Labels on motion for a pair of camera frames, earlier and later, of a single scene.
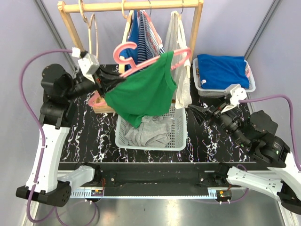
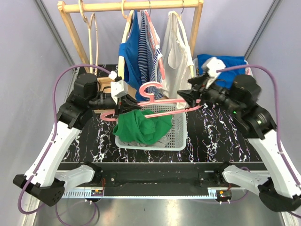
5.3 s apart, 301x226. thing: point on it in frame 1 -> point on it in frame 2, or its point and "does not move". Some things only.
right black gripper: x=199 y=113 -> x=199 y=84
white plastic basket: x=178 y=134 does not move
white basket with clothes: x=214 y=74 does not move
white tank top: x=176 y=38 does not move
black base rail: x=154 y=180 does not move
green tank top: x=146 y=93 -> x=132 y=126
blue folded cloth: x=220 y=72 does not move
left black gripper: x=108 y=84 -> x=127 y=106
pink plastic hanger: x=136 y=66 -> x=150 y=100
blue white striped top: x=148 y=46 does not move
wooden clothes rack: x=66 y=8 does not move
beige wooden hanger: x=89 y=26 does not move
